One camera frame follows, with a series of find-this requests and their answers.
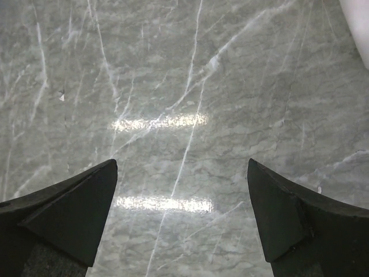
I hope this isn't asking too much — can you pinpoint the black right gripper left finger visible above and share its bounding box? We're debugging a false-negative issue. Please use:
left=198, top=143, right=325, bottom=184
left=1, top=159, right=118, bottom=276

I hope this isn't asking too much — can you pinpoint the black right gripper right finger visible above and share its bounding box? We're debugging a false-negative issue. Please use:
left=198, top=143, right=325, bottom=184
left=247, top=159, right=368, bottom=276

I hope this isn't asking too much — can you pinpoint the folded white t shirt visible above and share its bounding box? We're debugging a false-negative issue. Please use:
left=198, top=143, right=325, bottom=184
left=340, top=0, right=368, bottom=69

